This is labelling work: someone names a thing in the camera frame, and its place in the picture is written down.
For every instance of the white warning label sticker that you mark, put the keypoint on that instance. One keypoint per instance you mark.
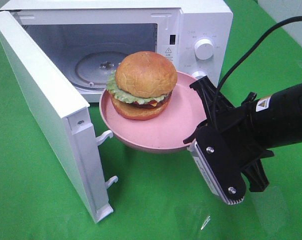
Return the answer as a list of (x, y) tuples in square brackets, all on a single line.
[(168, 52)]

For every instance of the white microwave oven body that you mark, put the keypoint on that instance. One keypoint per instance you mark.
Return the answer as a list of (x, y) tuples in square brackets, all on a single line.
[(68, 30)]

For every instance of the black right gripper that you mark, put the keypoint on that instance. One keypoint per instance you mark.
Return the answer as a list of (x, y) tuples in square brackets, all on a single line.
[(223, 148)]

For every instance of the glass microwave turntable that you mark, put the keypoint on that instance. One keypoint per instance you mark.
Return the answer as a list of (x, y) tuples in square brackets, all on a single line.
[(93, 70)]

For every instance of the burger with lettuce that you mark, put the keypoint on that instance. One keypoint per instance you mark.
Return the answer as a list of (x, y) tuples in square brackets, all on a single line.
[(142, 85)]

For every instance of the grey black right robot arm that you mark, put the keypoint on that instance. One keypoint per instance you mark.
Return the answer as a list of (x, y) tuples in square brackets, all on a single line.
[(276, 120)]

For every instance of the white upper power knob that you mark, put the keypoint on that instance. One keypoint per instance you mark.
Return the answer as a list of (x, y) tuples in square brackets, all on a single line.
[(204, 48)]

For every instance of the white lower timer knob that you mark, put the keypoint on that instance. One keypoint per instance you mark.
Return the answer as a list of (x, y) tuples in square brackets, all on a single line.
[(199, 74)]

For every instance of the pink round plate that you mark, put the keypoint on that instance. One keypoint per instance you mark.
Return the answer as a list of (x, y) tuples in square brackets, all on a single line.
[(164, 133)]

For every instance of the clear tape patch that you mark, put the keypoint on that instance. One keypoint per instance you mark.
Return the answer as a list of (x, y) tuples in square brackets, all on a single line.
[(205, 222)]

